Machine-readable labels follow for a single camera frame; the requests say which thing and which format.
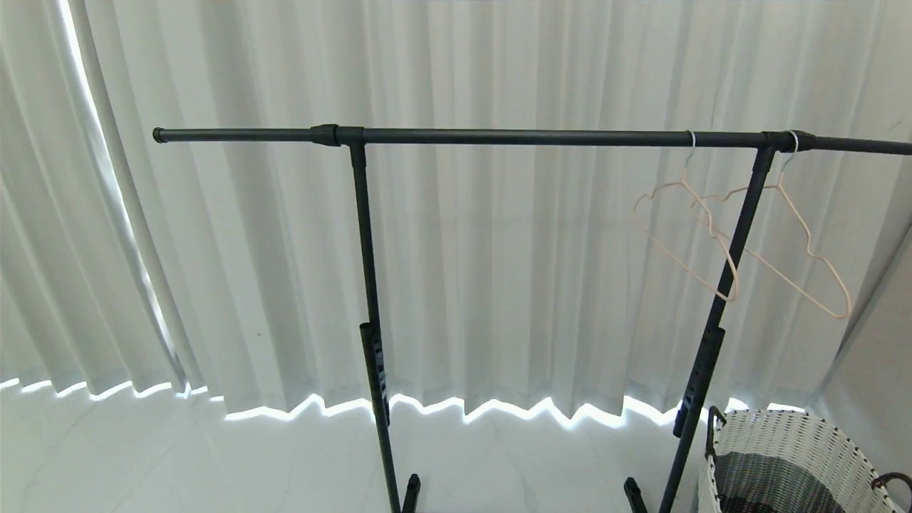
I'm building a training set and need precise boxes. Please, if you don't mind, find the white curtain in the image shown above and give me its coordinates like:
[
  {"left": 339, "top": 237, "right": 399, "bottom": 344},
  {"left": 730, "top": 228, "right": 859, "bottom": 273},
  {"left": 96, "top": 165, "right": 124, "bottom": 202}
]
[{"left": 0, "top": 0, "right": 912, "bottom": 428}]

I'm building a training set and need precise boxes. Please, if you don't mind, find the black clothes rack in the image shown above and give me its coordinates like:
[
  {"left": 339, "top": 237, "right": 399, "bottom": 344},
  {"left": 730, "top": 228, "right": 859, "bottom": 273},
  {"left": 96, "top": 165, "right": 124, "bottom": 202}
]
[{"left": 152, "top": 125, "right": 912, "bottom": 513}]

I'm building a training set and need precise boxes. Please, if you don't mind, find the pink clothes hanger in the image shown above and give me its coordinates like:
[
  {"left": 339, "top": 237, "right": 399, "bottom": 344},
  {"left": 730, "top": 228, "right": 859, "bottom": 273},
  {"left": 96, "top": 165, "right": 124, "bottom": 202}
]
[
  {"left": 691, "top": 130, "right": 853, "bottom": 320},
  {"left": 633, "top": 132, "right": 740, "bottom": 303}
]

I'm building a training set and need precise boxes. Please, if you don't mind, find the white laundry basket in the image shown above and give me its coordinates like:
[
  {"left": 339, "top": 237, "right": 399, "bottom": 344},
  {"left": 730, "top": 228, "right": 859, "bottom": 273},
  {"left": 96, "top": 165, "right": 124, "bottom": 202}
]
[{"left": 698, "top": 406, "right": 912, "bottom": 513}]

